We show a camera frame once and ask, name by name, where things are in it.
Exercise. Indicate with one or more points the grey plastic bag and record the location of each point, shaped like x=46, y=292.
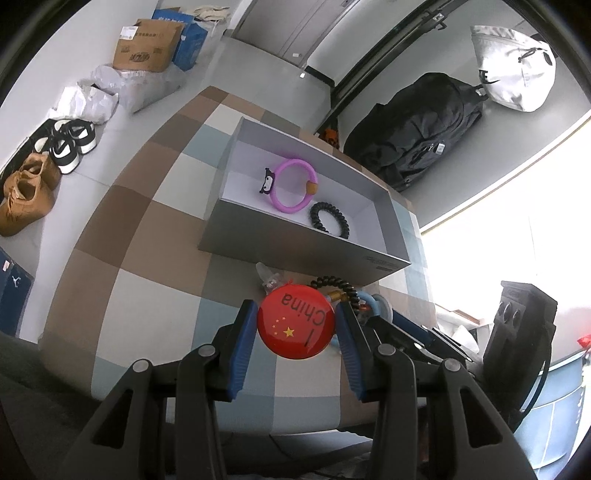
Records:
x=138, y=87

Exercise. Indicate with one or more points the brown shoe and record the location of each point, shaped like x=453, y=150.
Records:
x=44, y=168
x=25, y=203

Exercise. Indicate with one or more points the grey door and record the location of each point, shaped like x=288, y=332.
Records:
x=286, y=27

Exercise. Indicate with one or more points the checkered mat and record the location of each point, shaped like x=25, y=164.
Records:
x=138, y=258

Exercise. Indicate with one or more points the black sliding door rail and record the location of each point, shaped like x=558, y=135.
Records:
x=369, y=60

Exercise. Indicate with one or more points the dark blue shoe box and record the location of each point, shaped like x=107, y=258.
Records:
x=14, y=295

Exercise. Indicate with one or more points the black backpack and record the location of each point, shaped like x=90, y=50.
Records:
x=415, y=124

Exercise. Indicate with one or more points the white plastic bag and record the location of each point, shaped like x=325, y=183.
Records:
x=87, y=104

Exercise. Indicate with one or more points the blue cardboard box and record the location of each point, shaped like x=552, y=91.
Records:
x=191, y=44

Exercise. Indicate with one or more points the small orange object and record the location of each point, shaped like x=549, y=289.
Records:
x=331, y=137

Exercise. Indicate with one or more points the grey cardboard box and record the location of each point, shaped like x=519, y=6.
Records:
x=286, y=249

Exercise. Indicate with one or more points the brown cardboard box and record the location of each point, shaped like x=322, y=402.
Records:
x=145, y=46

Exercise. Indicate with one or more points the round red badge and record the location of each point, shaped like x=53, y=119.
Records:
x=295, y=325

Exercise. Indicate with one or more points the black and white shoe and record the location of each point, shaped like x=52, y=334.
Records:
x=83, y=134
x=62, y=152

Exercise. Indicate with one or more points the clear plastic hair clip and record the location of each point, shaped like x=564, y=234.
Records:
x=270, y=279

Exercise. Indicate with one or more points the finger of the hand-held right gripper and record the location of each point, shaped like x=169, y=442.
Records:
x=415, y=330

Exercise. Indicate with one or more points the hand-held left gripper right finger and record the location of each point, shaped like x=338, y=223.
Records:
x=351, y=350

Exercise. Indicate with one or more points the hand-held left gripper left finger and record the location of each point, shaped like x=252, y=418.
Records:
x=244, y=341

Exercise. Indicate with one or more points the cream cloth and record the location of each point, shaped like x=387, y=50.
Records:
x=210, y=11

